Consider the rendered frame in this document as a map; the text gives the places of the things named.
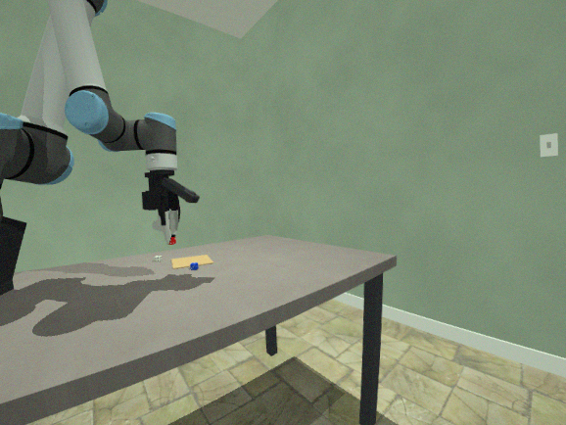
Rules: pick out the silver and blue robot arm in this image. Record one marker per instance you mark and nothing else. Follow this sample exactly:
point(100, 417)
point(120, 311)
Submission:
point(33, 146)

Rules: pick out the tan flat mat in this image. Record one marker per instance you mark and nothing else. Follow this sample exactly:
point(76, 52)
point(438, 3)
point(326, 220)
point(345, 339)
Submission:
point(185, 262)

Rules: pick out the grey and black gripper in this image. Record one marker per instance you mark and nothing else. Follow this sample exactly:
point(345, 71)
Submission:
point(162, 201)

